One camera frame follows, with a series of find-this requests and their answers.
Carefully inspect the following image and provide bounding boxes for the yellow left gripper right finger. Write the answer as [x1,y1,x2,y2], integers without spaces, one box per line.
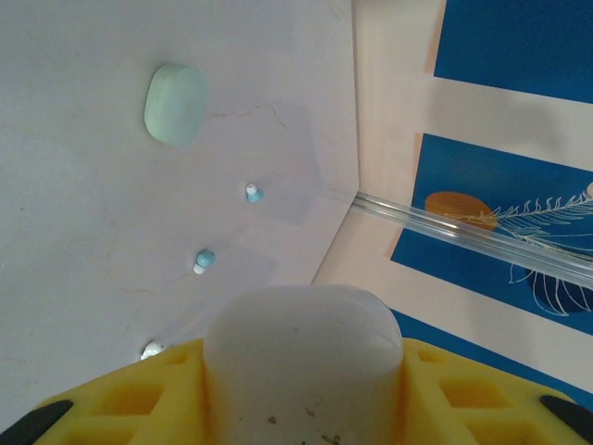
[397,337,593,445]

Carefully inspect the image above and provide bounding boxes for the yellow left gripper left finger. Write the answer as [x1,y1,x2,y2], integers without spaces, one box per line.
[26,337,215,445]

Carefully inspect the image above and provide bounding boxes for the white wireless earbud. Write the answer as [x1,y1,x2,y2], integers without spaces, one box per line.
[139,340,164,362]

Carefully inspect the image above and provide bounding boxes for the white earbud charging case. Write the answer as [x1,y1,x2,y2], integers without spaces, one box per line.
[203,284,404,445]

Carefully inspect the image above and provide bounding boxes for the mint green earbud charging case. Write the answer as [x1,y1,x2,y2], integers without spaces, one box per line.
[142,62,208,149]

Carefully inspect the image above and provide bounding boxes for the aluminium frame post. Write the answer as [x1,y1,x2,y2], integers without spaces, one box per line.
[352,193,593,279]

